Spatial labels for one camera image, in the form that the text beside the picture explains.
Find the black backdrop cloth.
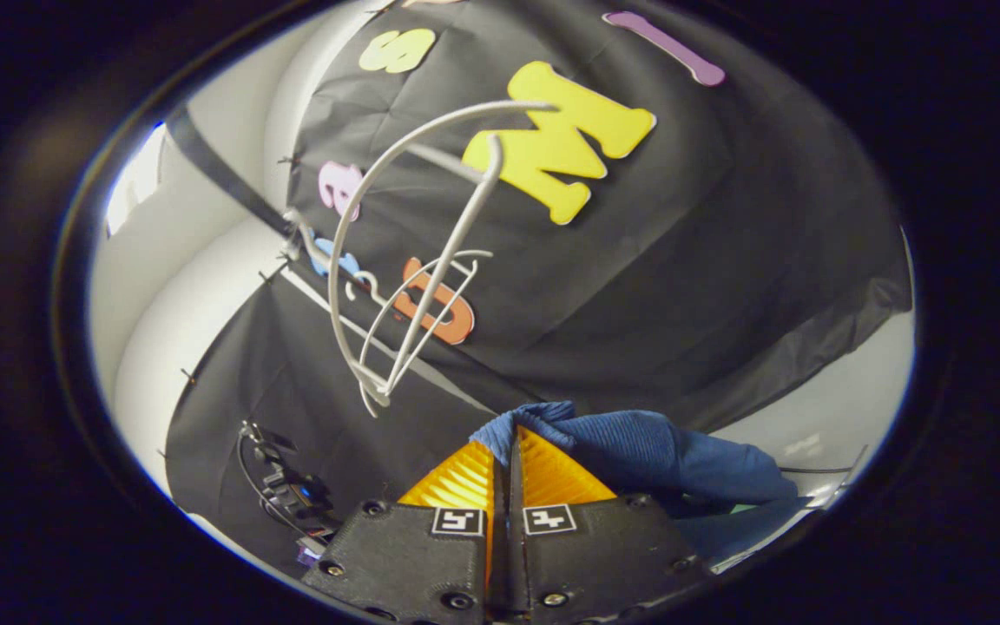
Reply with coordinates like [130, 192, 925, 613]
[161, 0, 913, 574]

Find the white plastic hanger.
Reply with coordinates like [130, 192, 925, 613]
[285, 100, 560, 419]
[345, 250, 494, 400]

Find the blue corduroy jacket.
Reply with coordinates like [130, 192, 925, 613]
[470, 401, 813, 565]

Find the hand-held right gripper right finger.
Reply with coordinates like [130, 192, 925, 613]
[507, 425, 714, 622]

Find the large ceiling light panel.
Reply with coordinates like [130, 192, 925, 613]
[105, 126, 167, 235]

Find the black clothes rack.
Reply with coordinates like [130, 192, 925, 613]
[166, 104, 314, 257]

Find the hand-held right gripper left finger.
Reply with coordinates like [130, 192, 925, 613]
[302, 438, 503, 622]

